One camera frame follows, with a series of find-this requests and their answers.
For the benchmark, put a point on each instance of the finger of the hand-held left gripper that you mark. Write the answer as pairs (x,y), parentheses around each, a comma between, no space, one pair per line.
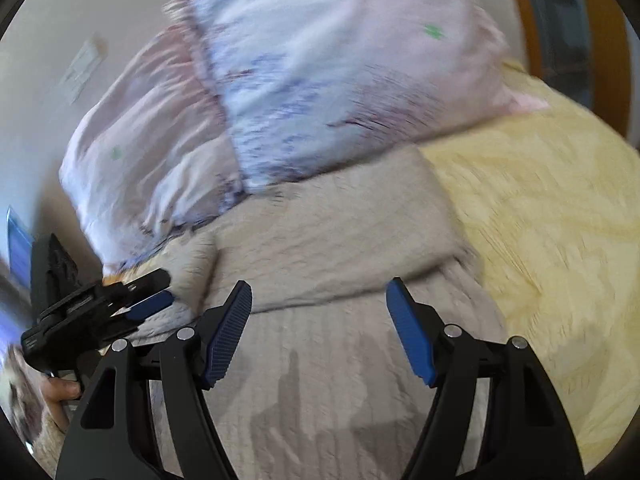
(150,278)
(150,304)

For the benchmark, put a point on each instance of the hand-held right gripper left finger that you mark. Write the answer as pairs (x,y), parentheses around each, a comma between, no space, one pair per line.
(227,335)

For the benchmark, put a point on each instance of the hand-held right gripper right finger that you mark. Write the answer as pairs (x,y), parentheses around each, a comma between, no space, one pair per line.
(410,330)

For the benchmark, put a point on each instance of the person's left hand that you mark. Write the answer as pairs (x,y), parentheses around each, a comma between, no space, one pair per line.
(60,392)

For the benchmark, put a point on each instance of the white floral pillow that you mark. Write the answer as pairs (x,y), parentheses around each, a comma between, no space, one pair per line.
(150,150)

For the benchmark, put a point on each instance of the yellow patterned bedsheet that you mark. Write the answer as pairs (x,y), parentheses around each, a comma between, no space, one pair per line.
(550,210)

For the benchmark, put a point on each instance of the blue floral pillow pink border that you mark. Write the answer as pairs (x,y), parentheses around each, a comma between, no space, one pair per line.
(325,60)

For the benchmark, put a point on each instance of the wooden framed glass door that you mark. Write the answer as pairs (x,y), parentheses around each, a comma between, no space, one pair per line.
(565,20)

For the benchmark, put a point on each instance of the white wall switch plate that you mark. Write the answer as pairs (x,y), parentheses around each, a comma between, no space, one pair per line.
(82,67)

